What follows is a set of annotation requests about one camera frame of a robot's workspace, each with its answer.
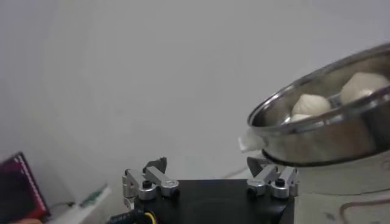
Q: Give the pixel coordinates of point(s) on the white side table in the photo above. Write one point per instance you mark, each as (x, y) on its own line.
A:
(88, 213)

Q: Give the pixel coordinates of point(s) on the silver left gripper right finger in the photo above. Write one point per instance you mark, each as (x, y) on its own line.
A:
(265, 181)

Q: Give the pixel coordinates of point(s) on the white steamed baozi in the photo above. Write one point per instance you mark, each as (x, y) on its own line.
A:
(362, 86)
(310, 105)

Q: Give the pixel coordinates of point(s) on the stainless steel steamer basket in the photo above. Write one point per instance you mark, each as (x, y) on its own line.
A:
(320, 140)

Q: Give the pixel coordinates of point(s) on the person's hand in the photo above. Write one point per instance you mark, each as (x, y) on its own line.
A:
(26, 221)

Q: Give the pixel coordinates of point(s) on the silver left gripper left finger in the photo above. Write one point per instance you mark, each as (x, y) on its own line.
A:
(146, 185)

